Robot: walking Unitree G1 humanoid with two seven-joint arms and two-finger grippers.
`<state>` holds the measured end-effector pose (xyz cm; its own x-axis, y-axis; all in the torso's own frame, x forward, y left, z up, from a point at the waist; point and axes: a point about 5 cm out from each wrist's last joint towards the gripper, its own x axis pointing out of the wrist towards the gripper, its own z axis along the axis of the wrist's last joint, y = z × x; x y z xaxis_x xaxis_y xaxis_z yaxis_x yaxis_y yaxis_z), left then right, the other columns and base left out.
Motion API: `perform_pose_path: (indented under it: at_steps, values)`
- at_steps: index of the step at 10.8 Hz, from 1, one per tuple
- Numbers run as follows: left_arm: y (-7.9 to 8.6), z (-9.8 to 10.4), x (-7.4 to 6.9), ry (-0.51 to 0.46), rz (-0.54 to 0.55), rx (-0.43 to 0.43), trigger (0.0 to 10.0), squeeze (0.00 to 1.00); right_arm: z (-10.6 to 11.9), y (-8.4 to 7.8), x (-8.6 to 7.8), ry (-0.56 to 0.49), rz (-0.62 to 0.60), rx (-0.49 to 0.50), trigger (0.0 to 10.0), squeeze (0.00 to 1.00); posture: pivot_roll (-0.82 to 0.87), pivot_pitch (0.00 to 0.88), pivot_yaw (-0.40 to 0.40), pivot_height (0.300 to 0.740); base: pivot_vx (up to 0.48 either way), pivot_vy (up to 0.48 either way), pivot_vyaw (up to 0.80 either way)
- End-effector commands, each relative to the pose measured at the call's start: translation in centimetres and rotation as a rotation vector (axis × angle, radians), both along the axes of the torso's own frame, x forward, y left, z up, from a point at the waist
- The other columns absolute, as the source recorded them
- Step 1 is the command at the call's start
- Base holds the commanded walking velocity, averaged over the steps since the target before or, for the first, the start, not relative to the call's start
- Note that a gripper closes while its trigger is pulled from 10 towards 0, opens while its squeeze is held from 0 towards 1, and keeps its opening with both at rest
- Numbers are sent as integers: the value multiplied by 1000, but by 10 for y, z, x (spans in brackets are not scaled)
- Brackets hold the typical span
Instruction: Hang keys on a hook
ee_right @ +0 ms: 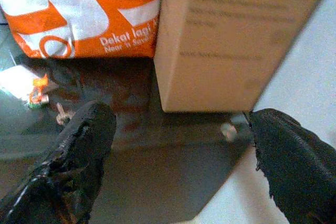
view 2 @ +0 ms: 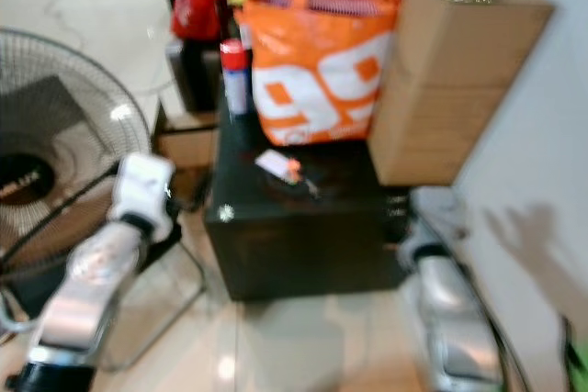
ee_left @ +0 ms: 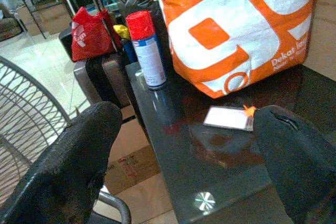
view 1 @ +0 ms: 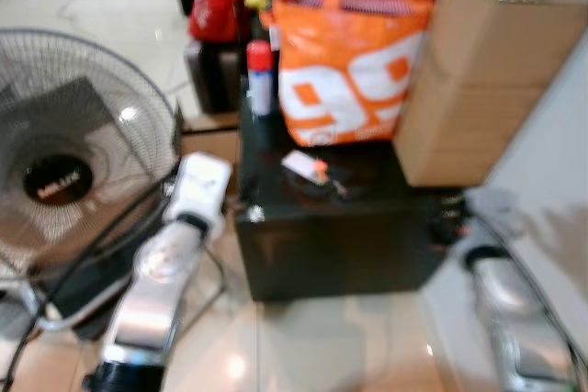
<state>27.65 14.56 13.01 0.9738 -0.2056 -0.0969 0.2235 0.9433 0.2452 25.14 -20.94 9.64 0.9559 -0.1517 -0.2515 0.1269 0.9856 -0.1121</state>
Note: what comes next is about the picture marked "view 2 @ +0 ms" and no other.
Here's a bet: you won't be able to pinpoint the keys with orange white tag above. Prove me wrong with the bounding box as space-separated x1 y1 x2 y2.
254 148 323 199

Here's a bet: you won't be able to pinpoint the black standing fan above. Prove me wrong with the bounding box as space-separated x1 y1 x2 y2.
0 28 209 373

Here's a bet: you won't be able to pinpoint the dark box under red bag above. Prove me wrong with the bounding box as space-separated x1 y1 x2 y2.
165 37 223 116

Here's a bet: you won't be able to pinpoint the white spray can red cap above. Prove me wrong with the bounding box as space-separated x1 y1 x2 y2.
219 39 252 118

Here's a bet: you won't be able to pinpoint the red plastic bag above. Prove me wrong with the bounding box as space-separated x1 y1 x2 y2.
171 0 228 42

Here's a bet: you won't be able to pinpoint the black cabinet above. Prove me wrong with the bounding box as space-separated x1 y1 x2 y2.
203 89 416 303

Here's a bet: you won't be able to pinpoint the orange white shopping bag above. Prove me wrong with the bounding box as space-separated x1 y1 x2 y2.
235 0 404 148

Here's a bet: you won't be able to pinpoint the brown cardboard box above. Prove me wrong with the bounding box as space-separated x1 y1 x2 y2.
367 0 558 187

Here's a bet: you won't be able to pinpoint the green object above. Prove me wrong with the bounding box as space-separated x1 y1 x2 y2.
560 317 588 392

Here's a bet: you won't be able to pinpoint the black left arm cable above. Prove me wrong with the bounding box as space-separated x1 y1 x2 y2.
0 164 122 269

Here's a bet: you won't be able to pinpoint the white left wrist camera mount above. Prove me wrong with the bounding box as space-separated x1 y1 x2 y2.
107 153 178 230

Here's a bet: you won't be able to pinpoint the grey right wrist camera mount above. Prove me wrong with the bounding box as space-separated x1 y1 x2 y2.
408 187 471 257

